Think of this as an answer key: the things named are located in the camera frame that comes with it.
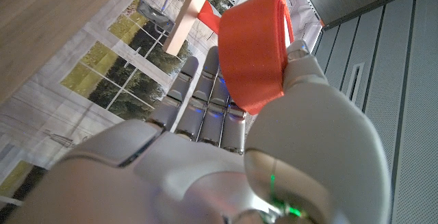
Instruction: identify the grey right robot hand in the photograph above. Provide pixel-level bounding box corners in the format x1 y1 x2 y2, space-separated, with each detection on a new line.
6 40 393 224

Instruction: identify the red satin ribbon roll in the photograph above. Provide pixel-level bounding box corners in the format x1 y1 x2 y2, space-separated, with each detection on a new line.
179 0 295 116

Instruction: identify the wooden clip hanger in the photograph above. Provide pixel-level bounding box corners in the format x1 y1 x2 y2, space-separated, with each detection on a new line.
136 0 246 56

